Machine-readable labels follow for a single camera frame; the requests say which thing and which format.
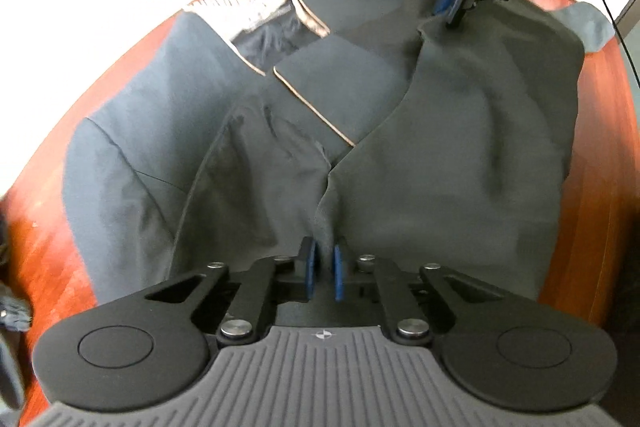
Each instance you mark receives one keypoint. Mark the dark grey shorts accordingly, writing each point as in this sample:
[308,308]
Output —
[450,132]

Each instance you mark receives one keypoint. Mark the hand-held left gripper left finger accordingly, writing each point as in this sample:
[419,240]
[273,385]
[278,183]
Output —
[310,269]

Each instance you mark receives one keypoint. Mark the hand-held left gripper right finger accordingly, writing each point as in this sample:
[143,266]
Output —
[341,272]

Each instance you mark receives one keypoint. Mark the dark garment at table edge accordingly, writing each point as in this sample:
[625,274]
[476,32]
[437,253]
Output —
[10,307]

